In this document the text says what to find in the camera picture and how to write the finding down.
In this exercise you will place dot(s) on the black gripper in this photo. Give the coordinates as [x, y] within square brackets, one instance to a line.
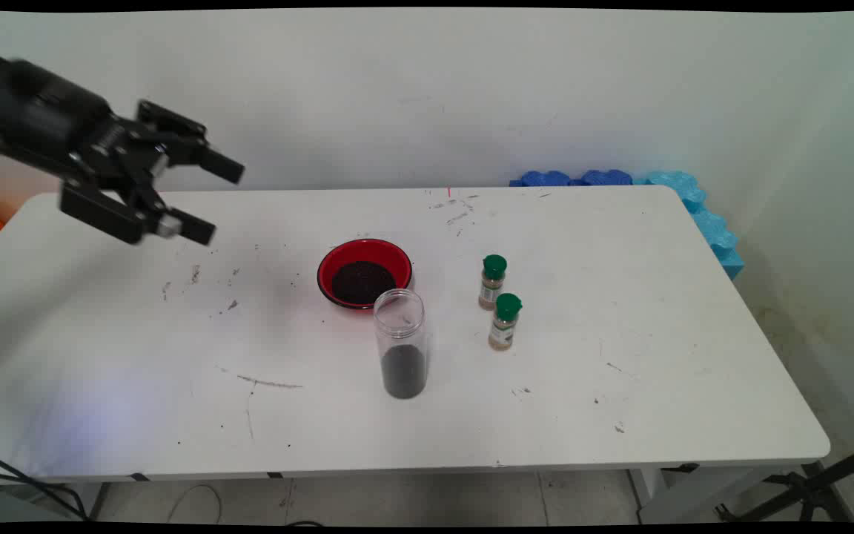
[41, 119]

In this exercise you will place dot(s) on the clear jar with black seeds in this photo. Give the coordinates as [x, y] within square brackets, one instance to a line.
[403, 371]

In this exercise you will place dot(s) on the red bowl with black seeds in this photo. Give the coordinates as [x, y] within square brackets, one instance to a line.
[345, 259]

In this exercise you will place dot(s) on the green-capped spice bottle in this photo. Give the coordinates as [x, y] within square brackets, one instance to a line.
[492, 285]
[505, 326]

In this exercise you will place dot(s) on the dark blue foam piece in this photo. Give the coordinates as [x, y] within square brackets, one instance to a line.
[544, 179]
[606, 178]

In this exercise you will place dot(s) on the light blue foam strip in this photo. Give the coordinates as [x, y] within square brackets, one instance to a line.
[709, 222]

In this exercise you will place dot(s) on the white table leg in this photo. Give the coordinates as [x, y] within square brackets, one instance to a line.
[686, 497]

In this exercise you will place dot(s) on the black tripod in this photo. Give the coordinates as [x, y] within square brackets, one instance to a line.
[805, 489]

